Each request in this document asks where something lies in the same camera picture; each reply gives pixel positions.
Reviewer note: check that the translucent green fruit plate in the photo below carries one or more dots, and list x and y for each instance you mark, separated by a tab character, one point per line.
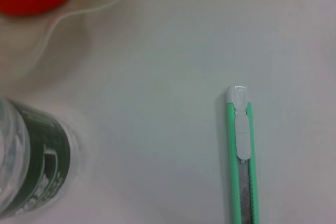
31	37

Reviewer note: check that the green utility knife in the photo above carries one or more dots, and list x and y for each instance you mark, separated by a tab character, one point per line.
242	134

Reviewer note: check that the clear green-label water bottle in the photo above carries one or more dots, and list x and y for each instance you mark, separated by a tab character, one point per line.
36	155

